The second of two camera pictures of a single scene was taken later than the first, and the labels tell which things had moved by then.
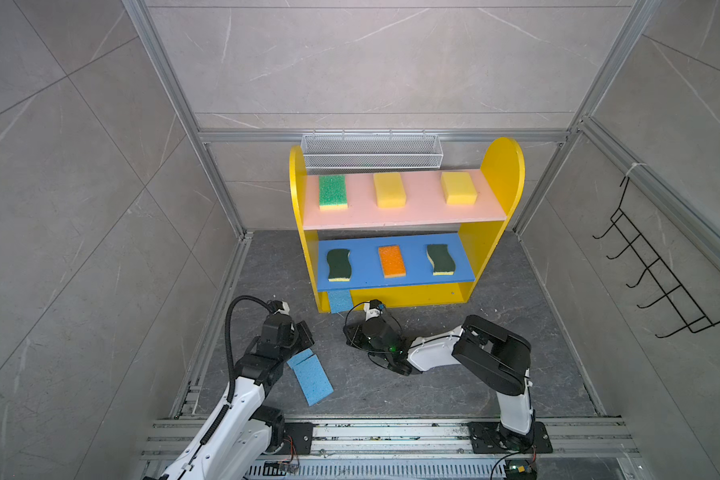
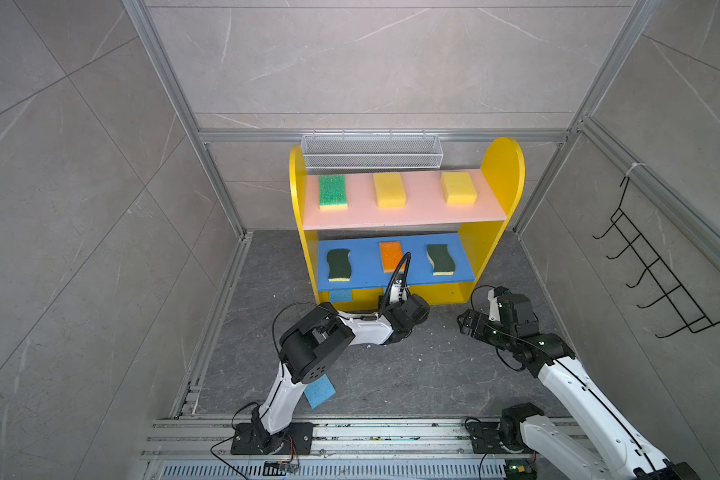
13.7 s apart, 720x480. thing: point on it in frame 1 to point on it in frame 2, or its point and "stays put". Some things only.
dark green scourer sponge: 440,258 stays put
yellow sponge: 459,188 stays put
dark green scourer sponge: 339,264 stays put
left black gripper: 302,330 to 387,310
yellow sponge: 390,190 stays put
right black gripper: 355,340 to 482,320
